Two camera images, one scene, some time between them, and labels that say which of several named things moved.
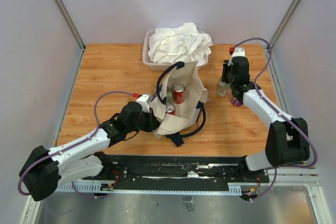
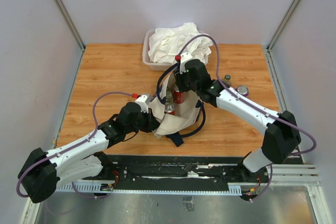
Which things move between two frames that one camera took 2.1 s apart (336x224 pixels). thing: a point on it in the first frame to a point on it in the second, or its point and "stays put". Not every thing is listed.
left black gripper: x=153 y=123 stays put
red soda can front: x=170 y=108 stays put
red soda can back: x=179 y=90 stays put
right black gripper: x=226 y=67 to x=179 y=77
